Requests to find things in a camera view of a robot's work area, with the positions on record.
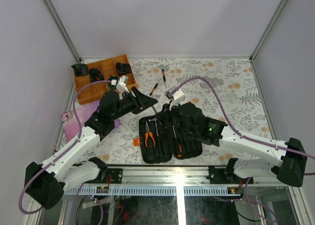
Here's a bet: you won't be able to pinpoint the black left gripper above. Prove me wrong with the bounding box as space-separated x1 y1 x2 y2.
112 87 158 122

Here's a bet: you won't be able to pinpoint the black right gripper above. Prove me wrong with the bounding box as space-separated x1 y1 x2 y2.
155 100 197 135

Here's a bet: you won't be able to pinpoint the orange black needle-nose pliers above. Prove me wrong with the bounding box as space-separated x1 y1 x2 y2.
145 122 156 148

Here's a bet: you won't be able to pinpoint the claw hammer black handle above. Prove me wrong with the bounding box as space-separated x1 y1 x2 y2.
148 118 159 136

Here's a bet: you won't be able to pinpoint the small precision screwdriver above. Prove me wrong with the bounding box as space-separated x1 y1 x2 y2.
161 69 167 88
149 79 161 96

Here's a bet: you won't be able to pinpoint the thick orange black screwdriver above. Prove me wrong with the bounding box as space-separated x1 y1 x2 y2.
174 137 183 158

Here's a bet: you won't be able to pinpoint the black plastic tool case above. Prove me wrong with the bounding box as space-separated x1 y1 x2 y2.
138 112 203 164

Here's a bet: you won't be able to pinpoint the purple cloth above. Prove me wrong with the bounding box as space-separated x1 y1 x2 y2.
61 103 122 142

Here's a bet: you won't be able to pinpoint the long orange black screwdriver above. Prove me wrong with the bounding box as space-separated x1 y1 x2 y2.
172 124 177 138

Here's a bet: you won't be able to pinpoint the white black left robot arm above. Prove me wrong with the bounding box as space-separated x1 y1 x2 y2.
24 87 158 210

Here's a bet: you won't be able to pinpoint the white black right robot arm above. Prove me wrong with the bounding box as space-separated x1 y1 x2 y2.
162 102 308 187

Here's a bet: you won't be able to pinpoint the orange wooden compartment tray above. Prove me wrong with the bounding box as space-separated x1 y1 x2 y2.
74 55 136 105

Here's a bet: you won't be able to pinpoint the orange case latch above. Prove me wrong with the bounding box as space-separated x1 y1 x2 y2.
133 138 142 147

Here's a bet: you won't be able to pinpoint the dark rolled tape far left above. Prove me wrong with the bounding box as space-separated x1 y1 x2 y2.
71 63 89 77

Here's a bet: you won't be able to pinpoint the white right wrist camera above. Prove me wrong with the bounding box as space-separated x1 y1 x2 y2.
165 87 185 109

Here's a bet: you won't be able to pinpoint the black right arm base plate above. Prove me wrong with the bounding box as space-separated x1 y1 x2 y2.
207 166 240 184

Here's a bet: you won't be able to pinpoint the aluminium front rail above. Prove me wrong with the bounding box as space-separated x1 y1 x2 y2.
36 164 302 187

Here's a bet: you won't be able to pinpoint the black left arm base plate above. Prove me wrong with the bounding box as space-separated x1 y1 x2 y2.
97 168 123 185

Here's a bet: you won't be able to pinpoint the grey slotted cable duct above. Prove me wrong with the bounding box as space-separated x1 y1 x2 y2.
64 185 242 197

